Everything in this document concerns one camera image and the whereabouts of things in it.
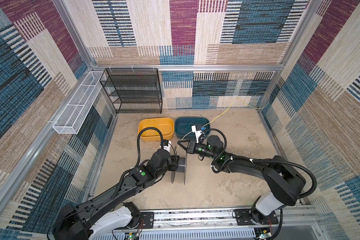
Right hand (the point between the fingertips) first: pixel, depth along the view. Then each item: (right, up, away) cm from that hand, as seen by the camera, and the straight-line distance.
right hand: (177, 145), depth 77 cm
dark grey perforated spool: (+2, -10, -5) cm, 11 cm away
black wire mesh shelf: (-32, +35, +32) cm, 58 cm away
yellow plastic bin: (-9, +10, +33) cm, 36 cm away
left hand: (0, -5, +1) cm, 5 cm away
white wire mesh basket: (-64, +16, +17) cm, 68 cm away
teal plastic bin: (+2, +14, +29) cm, 32 cm away
